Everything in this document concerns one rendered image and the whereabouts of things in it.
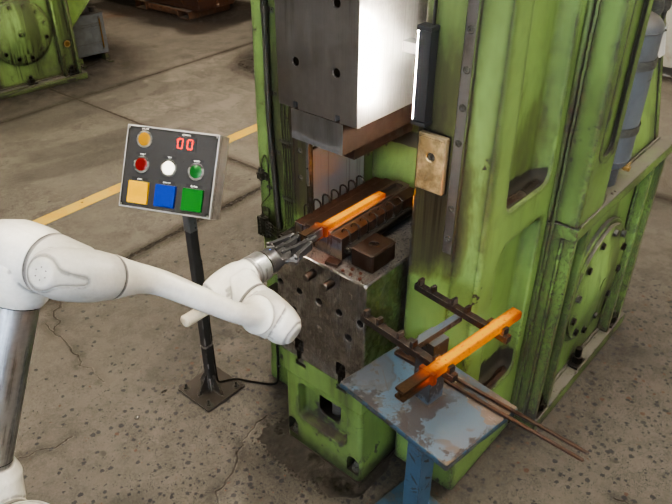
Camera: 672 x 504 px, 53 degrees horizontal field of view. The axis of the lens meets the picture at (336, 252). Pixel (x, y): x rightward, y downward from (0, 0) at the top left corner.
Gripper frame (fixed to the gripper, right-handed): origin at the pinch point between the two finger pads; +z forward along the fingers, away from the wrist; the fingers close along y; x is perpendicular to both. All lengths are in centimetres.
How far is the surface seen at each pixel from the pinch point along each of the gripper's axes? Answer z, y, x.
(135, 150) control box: -14, -68, 13
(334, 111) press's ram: 6.0, 4.6, 39.2
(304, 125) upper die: 5.9, -7.0, 32.0
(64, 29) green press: 174, -458, -58
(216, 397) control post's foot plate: -8, -52, -99
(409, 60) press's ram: 29, 13, 49
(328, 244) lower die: 5.1, 2.1, -5.2
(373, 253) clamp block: 6.9, 18.5, -2.4
